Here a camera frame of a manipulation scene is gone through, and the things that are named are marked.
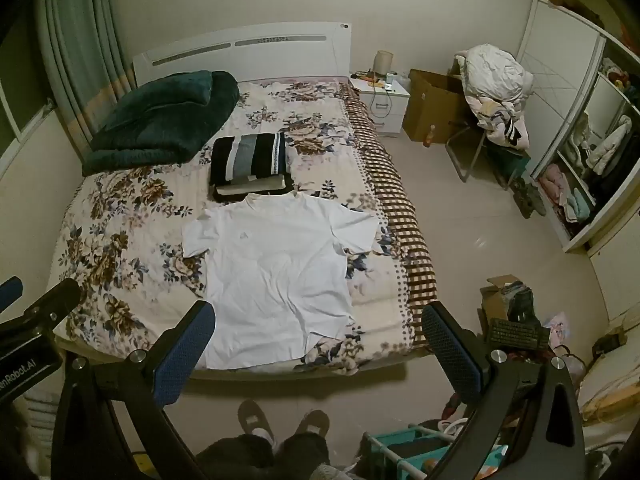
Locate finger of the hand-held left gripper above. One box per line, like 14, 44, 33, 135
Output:
0, 277, 25, 312
0, 277, 82, 342

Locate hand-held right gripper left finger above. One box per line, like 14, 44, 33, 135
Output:
52, 301, 217, 480

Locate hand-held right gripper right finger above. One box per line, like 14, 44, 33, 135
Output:
422, 301, 586, 480

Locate white t-shirt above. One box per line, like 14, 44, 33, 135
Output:
181, 192, 379, 370

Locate teal folded clothes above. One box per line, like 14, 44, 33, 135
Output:
565, 187, 594, 222

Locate pink folded clothes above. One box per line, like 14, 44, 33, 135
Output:
542, 162, 571, 207

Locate pile of white clothes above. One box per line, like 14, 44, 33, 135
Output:
459, 44, 535, 151

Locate small open cardboard box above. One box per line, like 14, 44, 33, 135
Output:
480, 274, 537, 332

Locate black keyboard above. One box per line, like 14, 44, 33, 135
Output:
487, 317, 551, 352

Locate floral bed sheet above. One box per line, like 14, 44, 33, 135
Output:
47, 77, 416, 381

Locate person's left slipper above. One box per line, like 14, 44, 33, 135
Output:
237, 399, 277, 444

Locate person's slipper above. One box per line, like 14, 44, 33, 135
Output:
237, 399, 277, 444
290, 409, 331, 442

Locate teal storage rack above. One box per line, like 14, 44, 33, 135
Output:
361, 422, 471, 480

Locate person's legs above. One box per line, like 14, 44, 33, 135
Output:
195, 432, 332, 480

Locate person's right slipper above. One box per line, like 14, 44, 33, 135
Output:
290, 409, 331, 442

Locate brown checked bed cover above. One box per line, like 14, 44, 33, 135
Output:
342, 85, 439, 356

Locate beige cushion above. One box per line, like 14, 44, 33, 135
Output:
575, 330, 640, 453

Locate pair of dark shoes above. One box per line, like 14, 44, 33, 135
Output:
514, 175, 549, 219

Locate beige folded garment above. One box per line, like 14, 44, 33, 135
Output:
215, 175, 296, 196

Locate window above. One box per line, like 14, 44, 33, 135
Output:
0, 25, 56, 142

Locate dark green stool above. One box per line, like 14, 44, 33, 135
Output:
487, 145, 531, 192

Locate metal folding chair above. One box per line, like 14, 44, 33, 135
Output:
445, 55, 531, 184

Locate black grey striped folded sweater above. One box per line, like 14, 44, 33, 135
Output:
209, 132, 287, 187

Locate dark green blanket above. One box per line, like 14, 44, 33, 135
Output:
81, 70, 240, 177

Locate large cardboard box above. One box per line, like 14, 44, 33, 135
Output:
402, 69, 473, 145

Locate white nightstand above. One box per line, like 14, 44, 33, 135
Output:
348, 76, 412, 135

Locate white hanging jacket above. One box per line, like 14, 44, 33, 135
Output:
585, 115, 633, 176

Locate grey green curtain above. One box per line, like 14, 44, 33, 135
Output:
35, 0, 138, 157

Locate white bed headboard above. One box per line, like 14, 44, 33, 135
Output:
131, 21, 352, 86

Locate white wardrobe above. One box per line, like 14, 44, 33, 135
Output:
515, 0, 640, 254

